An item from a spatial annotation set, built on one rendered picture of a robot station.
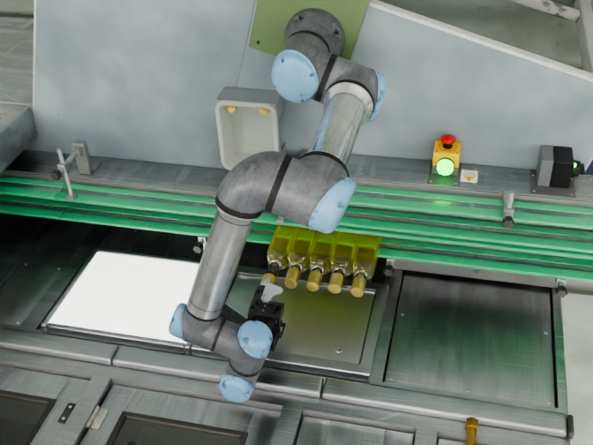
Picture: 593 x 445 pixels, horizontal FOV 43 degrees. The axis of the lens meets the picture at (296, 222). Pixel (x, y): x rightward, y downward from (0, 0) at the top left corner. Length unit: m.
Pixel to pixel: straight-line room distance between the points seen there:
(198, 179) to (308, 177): 0.89
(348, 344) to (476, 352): 0.33
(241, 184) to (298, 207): 0.12
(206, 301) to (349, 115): 0.50
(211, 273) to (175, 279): 0.66
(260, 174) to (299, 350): 0.67
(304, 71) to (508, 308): 0.89
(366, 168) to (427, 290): 0.39
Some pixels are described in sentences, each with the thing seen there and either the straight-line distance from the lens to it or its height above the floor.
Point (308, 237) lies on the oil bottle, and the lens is 2.04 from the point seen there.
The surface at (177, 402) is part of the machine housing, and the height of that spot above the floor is 1.46.
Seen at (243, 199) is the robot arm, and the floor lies 1.46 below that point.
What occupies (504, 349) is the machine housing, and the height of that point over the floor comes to 1.13.
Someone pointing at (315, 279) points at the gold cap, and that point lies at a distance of 1.92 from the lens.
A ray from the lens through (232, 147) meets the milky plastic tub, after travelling 2.20.
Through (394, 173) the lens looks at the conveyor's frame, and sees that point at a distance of 2.06.
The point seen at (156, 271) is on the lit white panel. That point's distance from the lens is 2.22.
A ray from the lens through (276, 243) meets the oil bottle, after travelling 2.02.
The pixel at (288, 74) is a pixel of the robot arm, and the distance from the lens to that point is 1.74.
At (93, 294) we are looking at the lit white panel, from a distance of 2.20.
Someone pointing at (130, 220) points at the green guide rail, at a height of 0.94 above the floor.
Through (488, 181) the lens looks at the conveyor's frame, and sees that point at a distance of 2.06.
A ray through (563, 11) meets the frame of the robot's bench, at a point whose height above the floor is 0.20.
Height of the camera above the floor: 2.55
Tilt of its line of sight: 50 degrees down
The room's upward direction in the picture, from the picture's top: 159 degrees counter-clockwise
